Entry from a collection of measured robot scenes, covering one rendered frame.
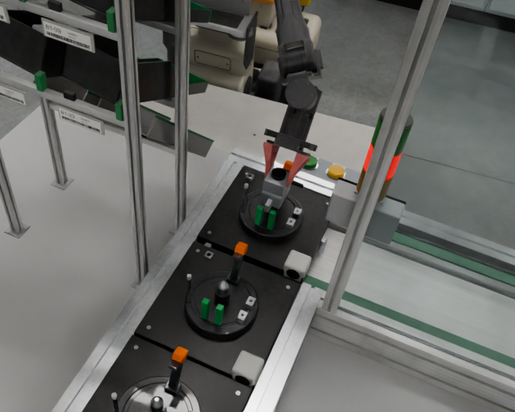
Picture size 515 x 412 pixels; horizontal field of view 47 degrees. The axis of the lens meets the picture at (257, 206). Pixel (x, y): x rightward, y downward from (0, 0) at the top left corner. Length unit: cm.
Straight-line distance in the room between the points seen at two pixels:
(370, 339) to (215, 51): 109
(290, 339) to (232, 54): 105
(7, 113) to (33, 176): 162
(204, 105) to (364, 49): 214
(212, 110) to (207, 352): 83
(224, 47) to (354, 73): 170
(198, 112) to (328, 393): 88
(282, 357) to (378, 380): 23
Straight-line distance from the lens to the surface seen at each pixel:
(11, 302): 134
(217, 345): 111
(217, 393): 107
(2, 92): 113
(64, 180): 152
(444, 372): 125
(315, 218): 132
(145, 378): 106
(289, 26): 121
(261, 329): 114
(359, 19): 407
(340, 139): 171
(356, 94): 338
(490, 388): 126
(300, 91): 112
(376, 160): 89
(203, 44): 195
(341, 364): 126
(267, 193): 121
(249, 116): 173
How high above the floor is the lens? 194
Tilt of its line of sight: 47 degrees down
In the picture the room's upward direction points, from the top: 9 degrees clockwise
